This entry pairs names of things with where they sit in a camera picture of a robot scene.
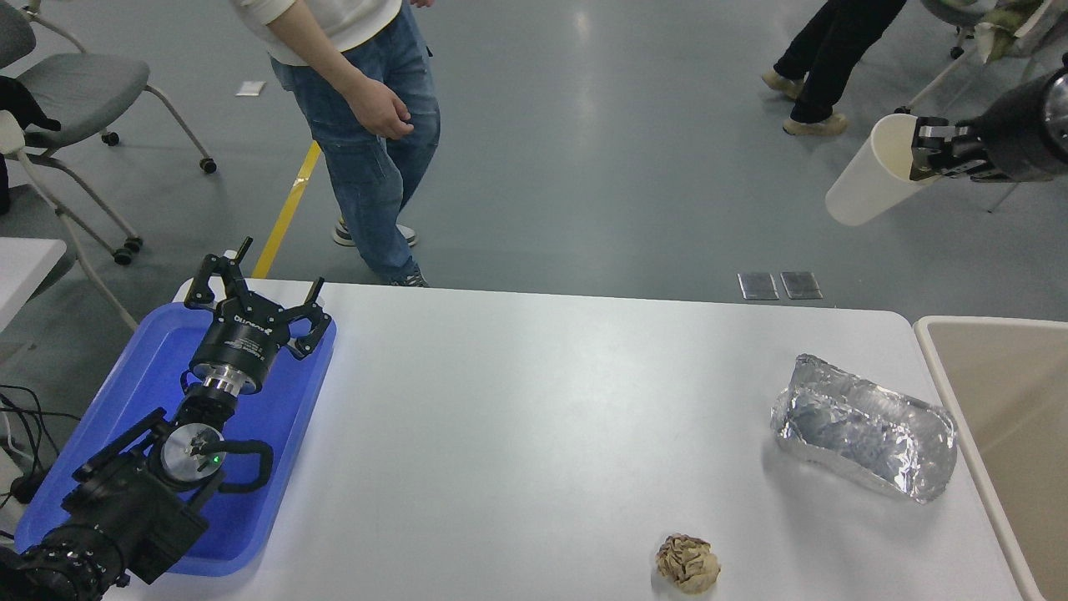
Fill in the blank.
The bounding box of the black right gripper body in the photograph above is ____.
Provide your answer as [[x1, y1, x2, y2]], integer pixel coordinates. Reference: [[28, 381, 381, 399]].
[[975, 71, 1068, 183]]

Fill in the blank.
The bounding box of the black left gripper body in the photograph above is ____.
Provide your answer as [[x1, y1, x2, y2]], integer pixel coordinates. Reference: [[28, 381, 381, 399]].
[[189, 292, 293, 393]]

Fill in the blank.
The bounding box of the white paper cup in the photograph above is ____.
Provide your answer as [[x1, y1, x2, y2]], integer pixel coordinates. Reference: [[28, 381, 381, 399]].
[[824, 113, 940, 228]]

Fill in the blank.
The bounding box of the camouflage cloth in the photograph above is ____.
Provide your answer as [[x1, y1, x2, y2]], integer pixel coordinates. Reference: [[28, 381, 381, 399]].
[[975, 0, 1056, 65]]

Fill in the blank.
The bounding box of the blue plastic tray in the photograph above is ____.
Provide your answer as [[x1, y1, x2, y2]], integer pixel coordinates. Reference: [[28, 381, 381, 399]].
[[15, 300, 338, 578]]

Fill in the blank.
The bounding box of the grey chair with metal legs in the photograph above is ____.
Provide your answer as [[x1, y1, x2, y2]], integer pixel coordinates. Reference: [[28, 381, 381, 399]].
[[894, 0, 1002, 115]]

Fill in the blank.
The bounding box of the person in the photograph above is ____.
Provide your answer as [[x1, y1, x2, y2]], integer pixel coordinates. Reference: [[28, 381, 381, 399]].
[[0, 75, 63, 215], [229, 0, 441, 288], [761, 0, 908, 137]]

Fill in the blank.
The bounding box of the small white side table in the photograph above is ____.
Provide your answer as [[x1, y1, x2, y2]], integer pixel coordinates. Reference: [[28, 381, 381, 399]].
[[0, 238, 68, 335]]

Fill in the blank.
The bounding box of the grey wheeled office chair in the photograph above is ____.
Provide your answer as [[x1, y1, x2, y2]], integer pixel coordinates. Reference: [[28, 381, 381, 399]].
[[0, 0, 218, 174]]

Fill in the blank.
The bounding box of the white-framed wheeled chair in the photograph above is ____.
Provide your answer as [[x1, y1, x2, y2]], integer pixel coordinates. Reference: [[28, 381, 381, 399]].
[[0, 109, 144, 331]]

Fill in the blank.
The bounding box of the black power plug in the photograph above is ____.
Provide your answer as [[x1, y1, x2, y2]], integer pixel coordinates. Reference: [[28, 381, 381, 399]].
[[10, 470, 48, 507]]

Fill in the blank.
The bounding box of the large pale bin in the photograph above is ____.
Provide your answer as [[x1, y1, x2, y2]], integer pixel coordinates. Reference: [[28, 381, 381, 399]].
[[914, 316, 1068, 601]]

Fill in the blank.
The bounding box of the crumpled silver foil tray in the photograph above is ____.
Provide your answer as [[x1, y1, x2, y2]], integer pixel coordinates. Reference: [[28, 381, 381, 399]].
[[769, 354, 959, 503]]

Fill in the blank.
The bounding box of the crumpled tan paper ball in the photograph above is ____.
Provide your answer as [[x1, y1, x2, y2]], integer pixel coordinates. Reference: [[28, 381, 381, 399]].
[[655, 533, 722, 594]]

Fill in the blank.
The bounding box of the black cable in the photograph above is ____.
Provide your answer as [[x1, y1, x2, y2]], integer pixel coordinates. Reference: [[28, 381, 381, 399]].
[[0, 384, 83, 468]]

